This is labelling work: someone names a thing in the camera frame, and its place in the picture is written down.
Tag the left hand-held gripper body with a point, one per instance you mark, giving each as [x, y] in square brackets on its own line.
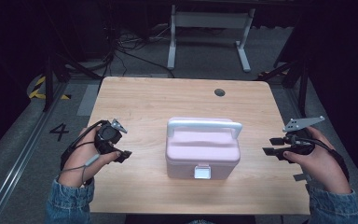
[107, 137]

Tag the pink storage box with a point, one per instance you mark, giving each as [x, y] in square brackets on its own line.
[202, 147]

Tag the white metal desk frame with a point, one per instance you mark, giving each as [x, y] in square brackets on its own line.
[209, 37]

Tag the person's right hand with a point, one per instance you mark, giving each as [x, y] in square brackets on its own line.
[321, 161]

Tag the person's left hand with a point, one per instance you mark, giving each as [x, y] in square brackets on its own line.
[85, 158]

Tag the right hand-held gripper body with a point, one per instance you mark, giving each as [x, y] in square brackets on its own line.
[300, 137]

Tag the black metal stand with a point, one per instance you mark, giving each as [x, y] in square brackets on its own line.
[60, 77]
[293, 74]

